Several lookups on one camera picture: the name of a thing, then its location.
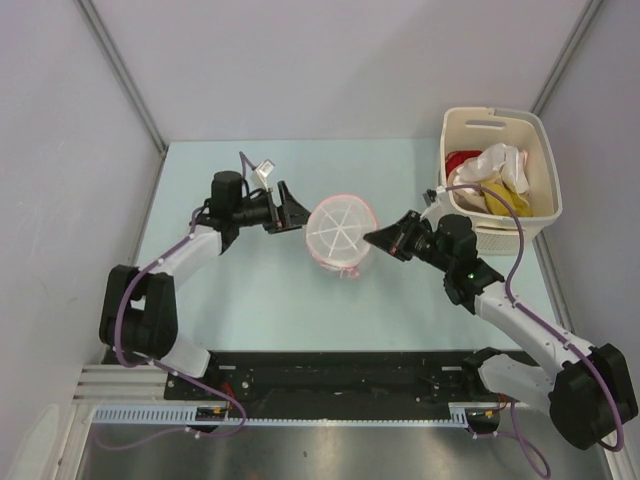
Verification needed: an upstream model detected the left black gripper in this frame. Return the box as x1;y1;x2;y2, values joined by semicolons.
232;182;316;235

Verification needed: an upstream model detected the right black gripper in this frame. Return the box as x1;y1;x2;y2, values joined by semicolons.
365;210;454;274

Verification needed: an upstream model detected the white mesh laundry bag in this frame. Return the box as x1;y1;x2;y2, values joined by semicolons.
305;194;379;279

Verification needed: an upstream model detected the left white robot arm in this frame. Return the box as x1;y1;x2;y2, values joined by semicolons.
99;170;310;400

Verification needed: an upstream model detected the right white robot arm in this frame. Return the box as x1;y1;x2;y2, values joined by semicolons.
364;211;638;452

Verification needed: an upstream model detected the cream plastic laundry basket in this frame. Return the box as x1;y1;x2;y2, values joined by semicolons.
438;107;563;255

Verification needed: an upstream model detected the red garment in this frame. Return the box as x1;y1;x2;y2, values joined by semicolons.
445;150;482;176

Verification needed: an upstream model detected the white crumpled garment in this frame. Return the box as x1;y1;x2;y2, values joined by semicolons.
446;143;530;214

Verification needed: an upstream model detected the yellow garment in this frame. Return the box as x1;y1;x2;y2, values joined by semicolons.
480;182;533;217

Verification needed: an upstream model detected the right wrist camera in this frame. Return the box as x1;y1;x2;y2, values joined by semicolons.
421;186;452;224

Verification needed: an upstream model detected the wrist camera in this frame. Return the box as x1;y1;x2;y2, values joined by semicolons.
421;186;452;224
251;159;275;190

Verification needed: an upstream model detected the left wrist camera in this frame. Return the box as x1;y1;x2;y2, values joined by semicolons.
251;159;275;190

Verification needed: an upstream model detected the aluminium frame rail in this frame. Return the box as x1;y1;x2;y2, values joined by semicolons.
73;365;167;404

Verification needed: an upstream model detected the white slotted cable duct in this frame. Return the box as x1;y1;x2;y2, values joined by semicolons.
93;405;468;428

